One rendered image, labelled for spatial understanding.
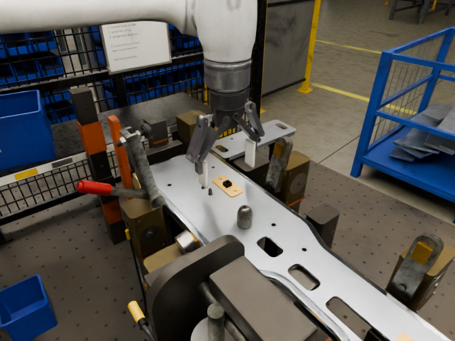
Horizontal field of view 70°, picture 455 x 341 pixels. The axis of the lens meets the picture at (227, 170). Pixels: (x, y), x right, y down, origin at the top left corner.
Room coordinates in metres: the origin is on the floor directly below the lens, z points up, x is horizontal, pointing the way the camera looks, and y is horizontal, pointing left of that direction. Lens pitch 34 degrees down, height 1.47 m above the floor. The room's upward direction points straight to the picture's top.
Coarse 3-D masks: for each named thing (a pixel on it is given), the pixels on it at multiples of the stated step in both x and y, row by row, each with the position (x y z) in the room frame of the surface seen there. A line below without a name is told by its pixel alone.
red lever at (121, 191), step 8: (80, 184) 0.44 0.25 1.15; (88, 184) 0.44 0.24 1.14; (96, 184) 0.45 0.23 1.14; (104, 184) 0.46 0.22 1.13; (80, 192) 0.43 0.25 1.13; (88, 192) 0.44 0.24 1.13; (96, 192) 0.44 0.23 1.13; (104, 192) 0.45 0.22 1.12; (112, 192) 0.46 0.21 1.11; (120, 192) 0.47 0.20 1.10; (128, 192) 0.48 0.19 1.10; (136, 192) 0.49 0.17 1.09; (144, 192) 0.50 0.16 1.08
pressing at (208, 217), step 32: (224, 160) 0.75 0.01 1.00; (160, 192) 0.60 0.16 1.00; (192, 192) 0.60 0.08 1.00; (224, 192) 0.60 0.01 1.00; (256, 192) 0.60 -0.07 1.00; (192, 224) 0.49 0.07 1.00; (224, 224) 0.49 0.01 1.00; (256, 224) 0.49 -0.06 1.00; (288, 224) 0.49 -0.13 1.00; (256, 256) 0.41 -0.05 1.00; (288, 256) 0.41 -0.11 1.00; (320, 256) 0.41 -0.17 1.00; (288, 288) 0.34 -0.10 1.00; (320, 288) 0.34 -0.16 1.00; (352, 288) 0.34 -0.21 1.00; (320, 320) 0.28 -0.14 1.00; (384, 320) 0.28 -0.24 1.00; (416, 320) 0.28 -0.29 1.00
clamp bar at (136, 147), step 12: (120, 132) 0.50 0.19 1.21; (132, 132) 0.51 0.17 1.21; (144, 132) 0.51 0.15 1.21; (120, 144) 0.48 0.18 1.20; (132, 144) 0.48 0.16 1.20; (132, 156) 0.49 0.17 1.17; (144, 156) 0.49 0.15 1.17; (144, 168) 0.49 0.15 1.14; (144, 180) 0.49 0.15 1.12; (156, 192) 0.50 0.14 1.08
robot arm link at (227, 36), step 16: (208, 0) 0.59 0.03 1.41; (224, 0) 0.58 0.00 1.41; (240, 0) 0.58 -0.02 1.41; (256, 0) 0.61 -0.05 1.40; (208, 16) 0.58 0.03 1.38; (224, 16) 0.57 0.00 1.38; (240, 16) 0.58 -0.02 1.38; (256, 16) 0.61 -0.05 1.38; (208, 32) 0.59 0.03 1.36; (224, 32) 0.57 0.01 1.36; (240, 32) 0.58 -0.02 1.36; (208, 48) 0.59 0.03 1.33; (224, 48) 0.58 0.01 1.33; (240, 48) 0.58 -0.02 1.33
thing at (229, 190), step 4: (220, 176) 0.66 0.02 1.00; (224, 176) 0.66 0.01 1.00; (212, 180) 0.65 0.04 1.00; (216, 180) 0.65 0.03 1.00; (224, 180) 0.65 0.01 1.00; (228, 180) 0.63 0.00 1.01; (216, 184) 0.63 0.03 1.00; (220, 184) 0.63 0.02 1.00; (224, 184) 0.62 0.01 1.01; (228, 184) 0.62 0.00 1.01; (232, 184) 0.63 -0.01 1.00; (220, 188) 0.62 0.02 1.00; (224, 188) 0.61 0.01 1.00; (228, 188) 0.61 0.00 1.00; (232, 188) 0.61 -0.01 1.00; (236, 188) 0.61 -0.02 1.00; (240, 188) 0.61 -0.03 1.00; (228, 192) 0.60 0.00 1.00; (232, 192) 0.60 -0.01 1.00; (236, 192) 0.60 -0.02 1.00; (240, 192) 0.60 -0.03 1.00; (232, 196) 0.58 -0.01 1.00
